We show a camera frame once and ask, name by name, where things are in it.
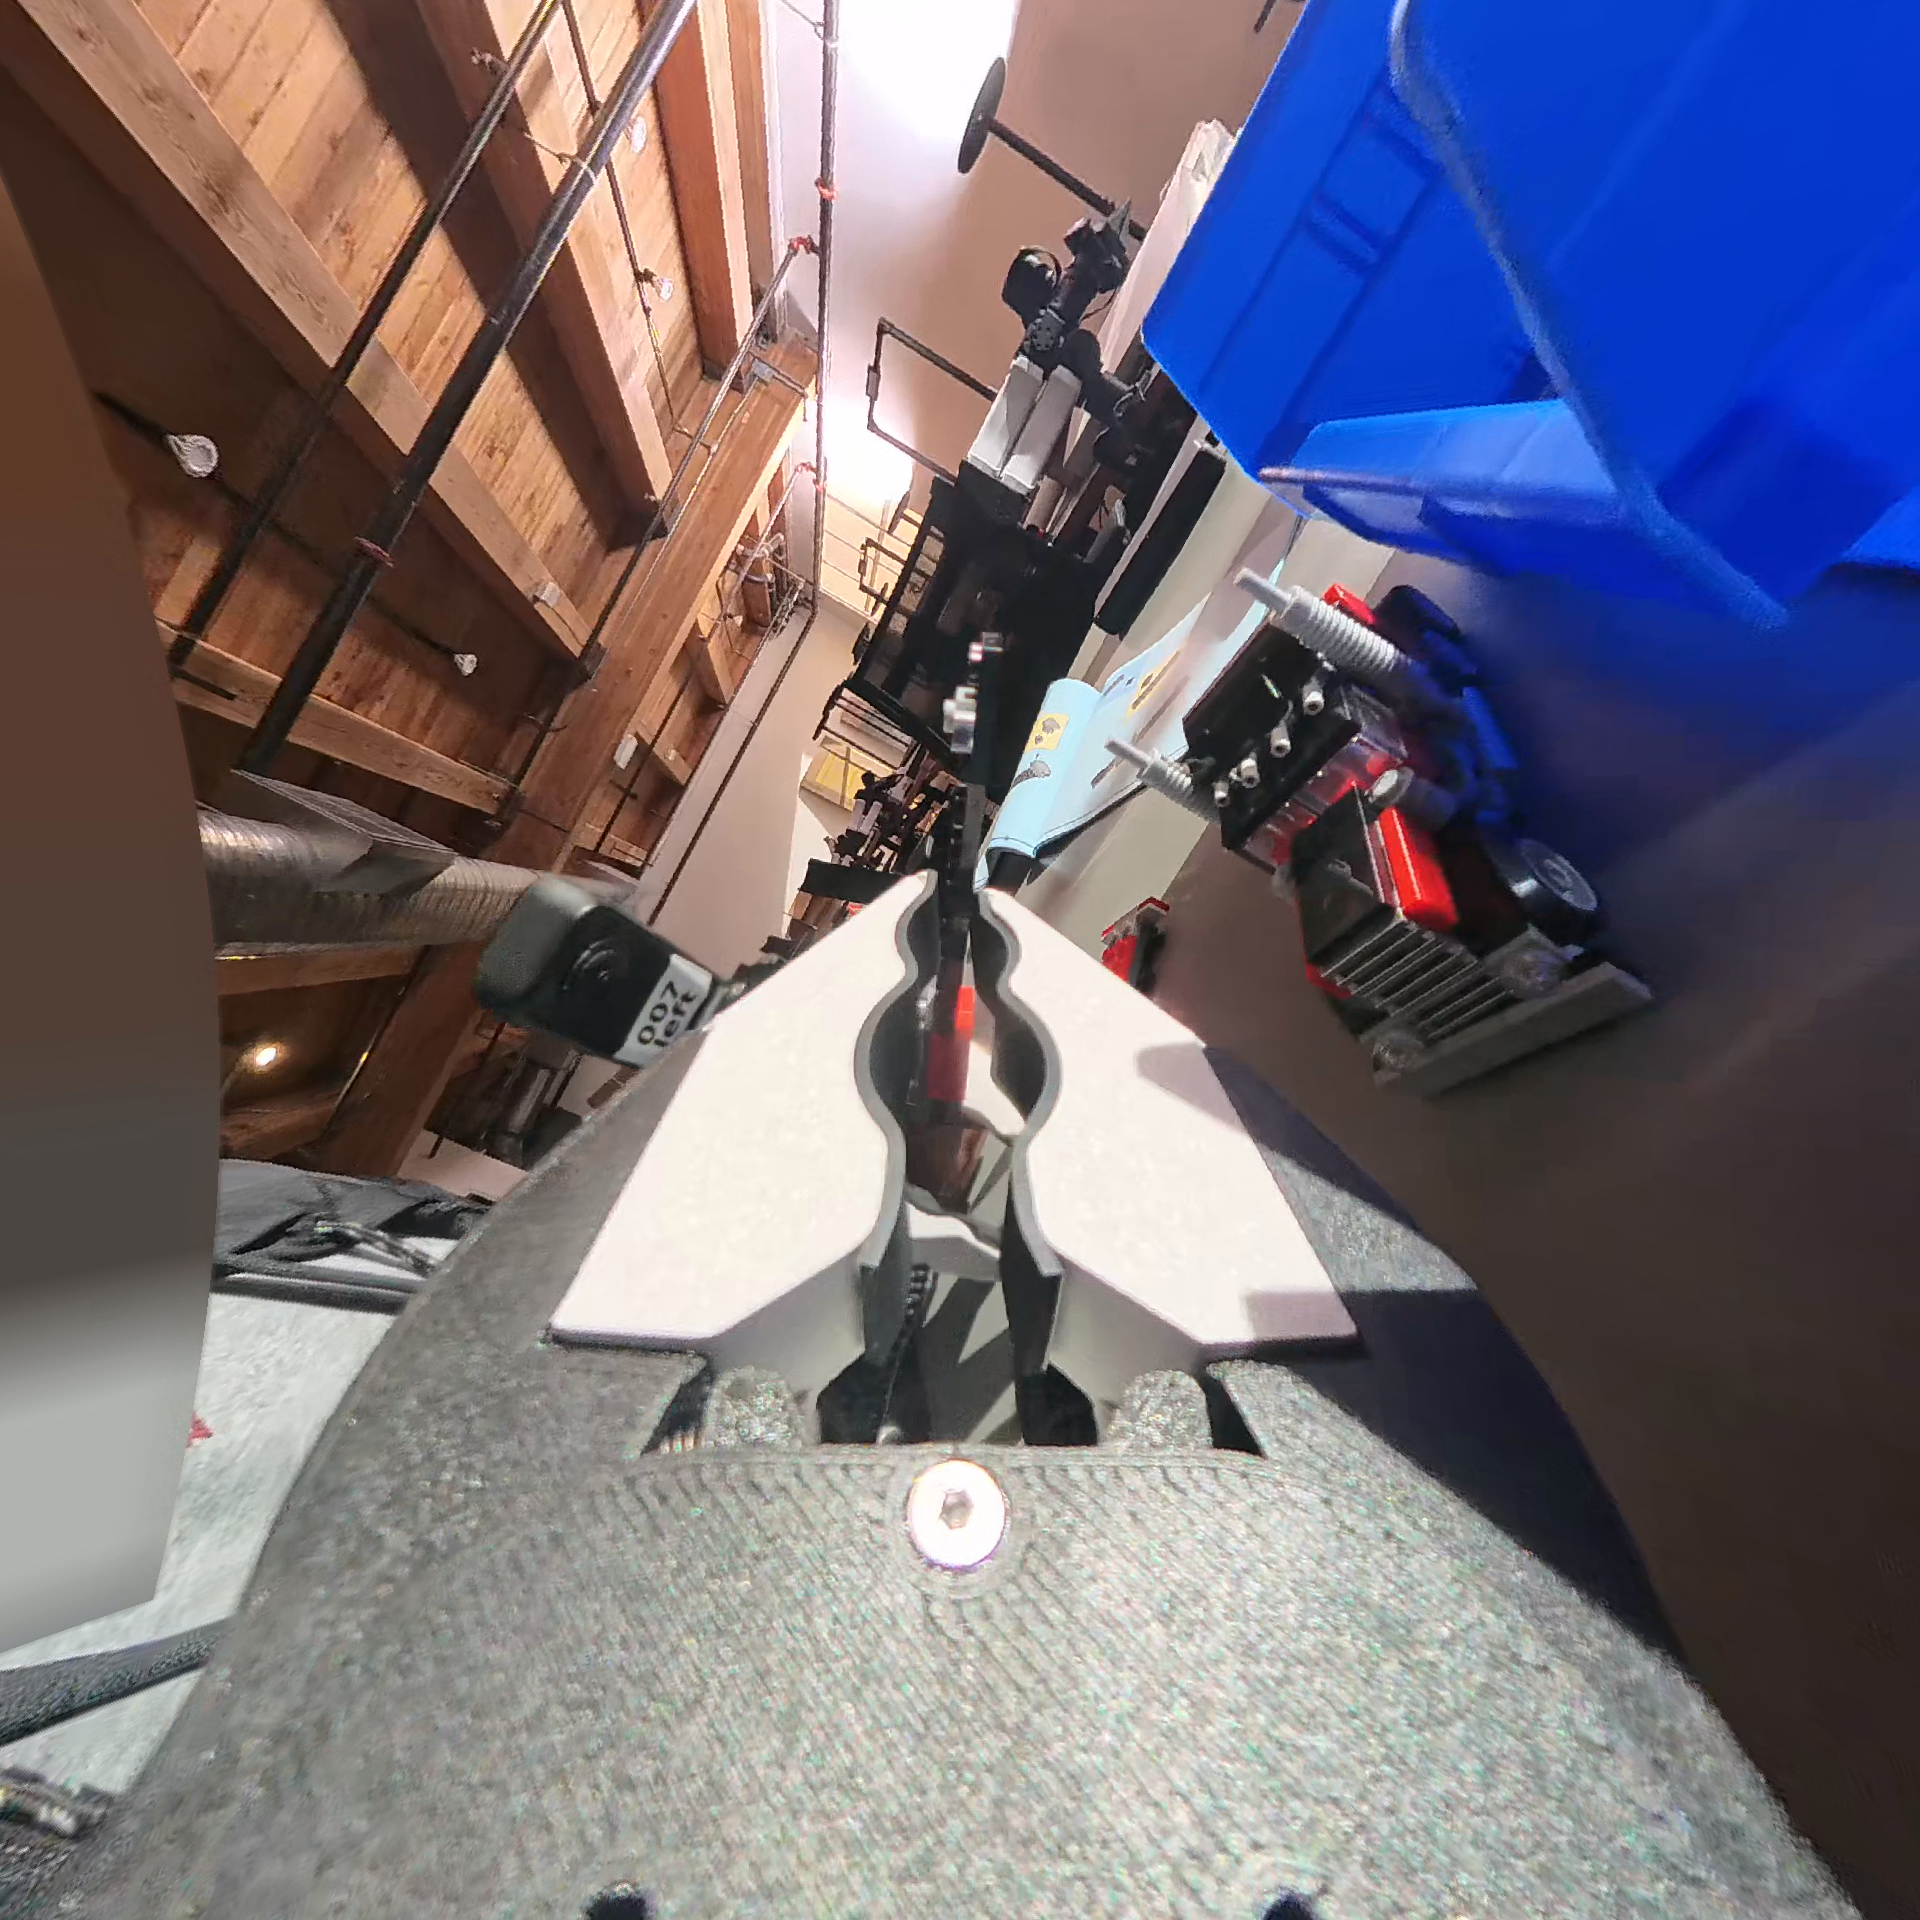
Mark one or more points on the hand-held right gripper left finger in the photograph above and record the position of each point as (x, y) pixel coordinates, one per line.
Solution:
(721, 1187)

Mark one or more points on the grey desk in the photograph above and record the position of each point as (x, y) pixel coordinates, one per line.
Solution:
(1500, 1273)

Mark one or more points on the light blue instruction booklet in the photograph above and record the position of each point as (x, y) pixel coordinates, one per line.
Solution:
(1052, 751)

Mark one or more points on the toy brick truck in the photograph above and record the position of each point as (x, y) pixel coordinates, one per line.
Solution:
(1397, 900)

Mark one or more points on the small red brick assembly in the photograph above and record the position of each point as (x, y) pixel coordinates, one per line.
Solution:
(1132, 946)

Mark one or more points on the silver ventilation duct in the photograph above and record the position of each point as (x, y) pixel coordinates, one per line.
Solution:
(347, 883)

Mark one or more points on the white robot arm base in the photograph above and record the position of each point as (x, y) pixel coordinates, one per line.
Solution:
(1018, 426)

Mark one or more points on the black round-base stand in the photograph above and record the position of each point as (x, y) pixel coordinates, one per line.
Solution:
(983, 115)

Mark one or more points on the black toy brick beam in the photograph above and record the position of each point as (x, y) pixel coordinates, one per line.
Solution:
(961, 838)

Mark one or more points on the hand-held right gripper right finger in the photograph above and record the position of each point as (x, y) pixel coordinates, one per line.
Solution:
(1186, 1199)

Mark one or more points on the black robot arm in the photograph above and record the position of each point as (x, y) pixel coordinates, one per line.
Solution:
(1073, 294)

